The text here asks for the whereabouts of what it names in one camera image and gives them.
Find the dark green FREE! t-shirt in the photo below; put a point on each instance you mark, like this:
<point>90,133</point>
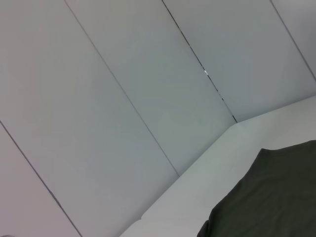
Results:
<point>271,197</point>

